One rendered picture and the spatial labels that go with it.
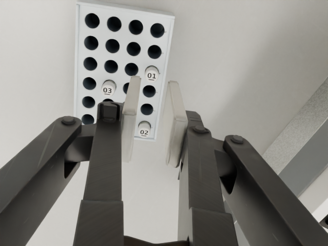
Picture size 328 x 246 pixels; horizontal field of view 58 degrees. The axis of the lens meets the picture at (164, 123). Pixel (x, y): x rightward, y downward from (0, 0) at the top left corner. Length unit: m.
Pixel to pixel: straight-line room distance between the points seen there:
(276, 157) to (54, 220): 1.07
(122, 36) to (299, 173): 0.19
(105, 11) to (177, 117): 0.15
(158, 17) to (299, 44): 0.15
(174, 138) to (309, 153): 0.16
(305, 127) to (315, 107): 0.09
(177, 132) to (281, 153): 1.21
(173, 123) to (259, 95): 0.20
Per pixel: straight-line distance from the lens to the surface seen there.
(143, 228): 0.43
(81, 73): 0.29
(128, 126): 0.15
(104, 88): 0.27
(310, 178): 0.27
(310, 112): 1.32
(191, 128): 0.15
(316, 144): 0.28
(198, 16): 0.31
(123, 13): 0.27
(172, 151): 0.16
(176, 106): 0.17
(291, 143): 1.35
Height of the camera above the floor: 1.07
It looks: 65 degrees down
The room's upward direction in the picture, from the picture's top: 176 degrees clockwise
